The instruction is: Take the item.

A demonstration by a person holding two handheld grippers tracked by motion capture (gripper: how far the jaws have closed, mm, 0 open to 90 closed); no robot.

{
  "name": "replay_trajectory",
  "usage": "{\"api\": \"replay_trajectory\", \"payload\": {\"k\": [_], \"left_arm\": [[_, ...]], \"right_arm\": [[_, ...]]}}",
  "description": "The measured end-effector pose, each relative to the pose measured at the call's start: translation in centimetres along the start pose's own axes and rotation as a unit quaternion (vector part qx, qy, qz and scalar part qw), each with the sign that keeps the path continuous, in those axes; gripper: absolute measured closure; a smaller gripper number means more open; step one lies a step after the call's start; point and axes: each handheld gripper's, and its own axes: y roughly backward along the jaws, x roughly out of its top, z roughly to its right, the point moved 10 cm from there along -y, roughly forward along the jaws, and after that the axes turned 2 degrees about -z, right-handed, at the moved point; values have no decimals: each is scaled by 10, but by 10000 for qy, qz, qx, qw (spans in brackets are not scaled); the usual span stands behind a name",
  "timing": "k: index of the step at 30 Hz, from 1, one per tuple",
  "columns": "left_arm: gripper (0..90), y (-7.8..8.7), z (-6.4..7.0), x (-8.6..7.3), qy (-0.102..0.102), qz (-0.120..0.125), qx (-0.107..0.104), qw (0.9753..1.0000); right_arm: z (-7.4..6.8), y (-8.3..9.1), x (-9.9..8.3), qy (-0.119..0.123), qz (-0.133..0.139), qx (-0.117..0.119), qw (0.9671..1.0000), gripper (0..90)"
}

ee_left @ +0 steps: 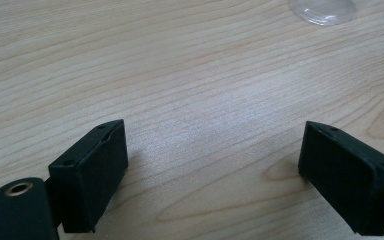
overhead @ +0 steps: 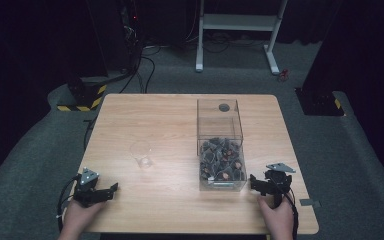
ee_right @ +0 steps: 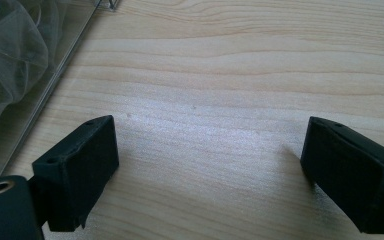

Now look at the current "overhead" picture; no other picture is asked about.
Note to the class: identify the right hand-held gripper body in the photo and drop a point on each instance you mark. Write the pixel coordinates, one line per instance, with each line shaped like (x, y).
(279, 180)

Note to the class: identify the white metal stand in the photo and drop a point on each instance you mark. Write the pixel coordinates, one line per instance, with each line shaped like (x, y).
(238, 22)

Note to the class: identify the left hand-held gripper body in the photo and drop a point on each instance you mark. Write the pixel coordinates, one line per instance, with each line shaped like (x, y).
(86, 186)

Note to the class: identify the grey tape strip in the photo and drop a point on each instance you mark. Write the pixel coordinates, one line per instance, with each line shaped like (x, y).
(310, 202)

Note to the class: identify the clear plastic box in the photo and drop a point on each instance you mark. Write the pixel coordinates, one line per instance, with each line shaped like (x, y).
(220, 126)

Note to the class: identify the dark equipment rack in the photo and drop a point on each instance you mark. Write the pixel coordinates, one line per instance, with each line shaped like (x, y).
(130, 33)

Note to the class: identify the person's right hand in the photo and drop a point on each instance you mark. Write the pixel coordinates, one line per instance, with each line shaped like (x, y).
(278, 221)

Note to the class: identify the person's left hand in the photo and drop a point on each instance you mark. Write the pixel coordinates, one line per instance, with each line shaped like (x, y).
(78, 218)

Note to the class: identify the clear glass cup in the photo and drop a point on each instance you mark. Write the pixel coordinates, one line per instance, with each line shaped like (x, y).
(141, 154)

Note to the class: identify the black yellow striped stand base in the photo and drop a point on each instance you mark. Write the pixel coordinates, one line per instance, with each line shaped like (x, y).
(86, 96)

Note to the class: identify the pile of dark tea bags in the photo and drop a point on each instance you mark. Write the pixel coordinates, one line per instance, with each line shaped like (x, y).
(221, 160)

